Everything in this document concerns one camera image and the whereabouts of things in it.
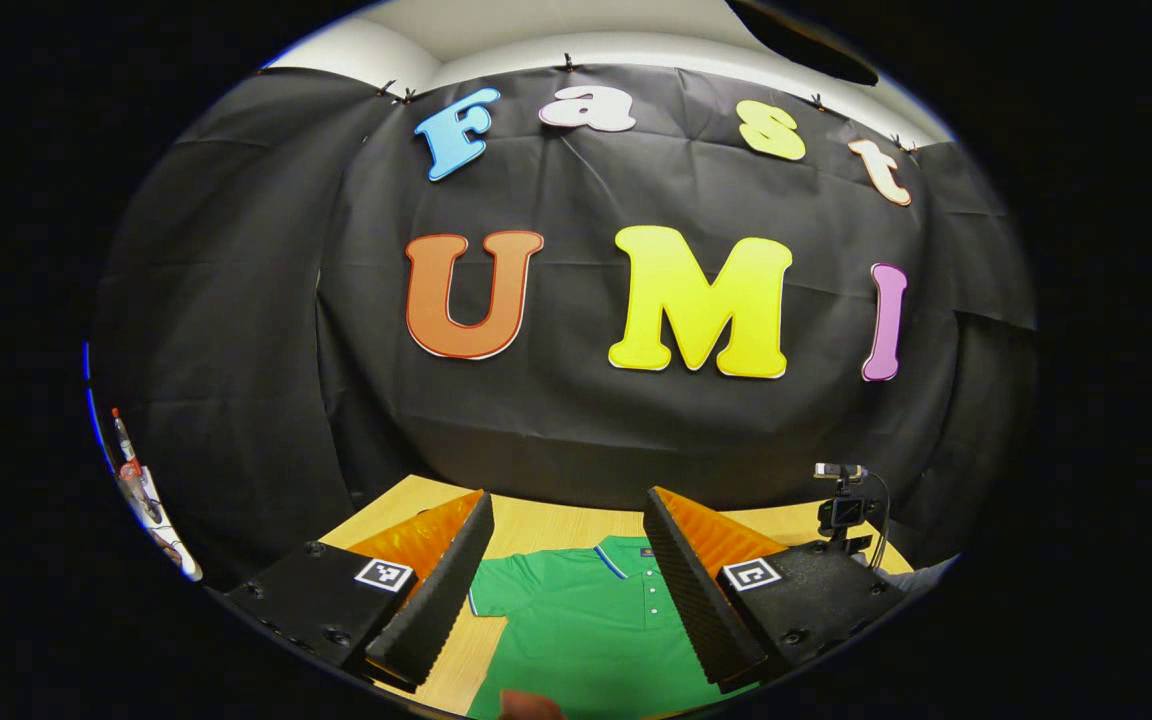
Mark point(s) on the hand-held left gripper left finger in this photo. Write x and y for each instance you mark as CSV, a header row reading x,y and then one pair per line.
x,y
436,590

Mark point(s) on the small camera on tripod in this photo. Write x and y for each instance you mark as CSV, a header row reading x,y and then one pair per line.
x,y
844,512

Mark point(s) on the black backdrop cloth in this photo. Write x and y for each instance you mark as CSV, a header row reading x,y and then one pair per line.
x,y
556,420

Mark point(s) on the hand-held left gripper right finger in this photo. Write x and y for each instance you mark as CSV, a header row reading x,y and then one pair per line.
x,y
691,600

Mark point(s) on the green polo T-shirt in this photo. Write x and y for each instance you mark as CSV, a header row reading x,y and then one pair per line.
x,y
586,640

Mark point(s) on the white and red equipment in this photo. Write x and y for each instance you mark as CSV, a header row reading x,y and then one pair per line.
x,y
141,490

